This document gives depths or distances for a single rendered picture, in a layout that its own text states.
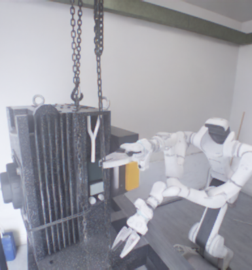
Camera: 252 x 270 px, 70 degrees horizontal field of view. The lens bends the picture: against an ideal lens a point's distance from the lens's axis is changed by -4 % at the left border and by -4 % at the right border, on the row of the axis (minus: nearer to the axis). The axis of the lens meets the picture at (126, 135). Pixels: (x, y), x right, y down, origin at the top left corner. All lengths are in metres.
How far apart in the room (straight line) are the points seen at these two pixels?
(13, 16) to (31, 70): 0.49
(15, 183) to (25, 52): 1.41
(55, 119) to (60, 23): 1.46
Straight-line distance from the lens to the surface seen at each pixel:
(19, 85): 2.06
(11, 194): 1.00
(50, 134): 0.87
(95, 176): 1.06
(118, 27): 2.37
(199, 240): 1.67
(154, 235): 1.58
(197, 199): 1.12
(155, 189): 1.02
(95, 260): 1.09
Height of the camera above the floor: 1.72
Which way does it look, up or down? 14 degrees down
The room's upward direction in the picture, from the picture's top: 1 degrees clockwise
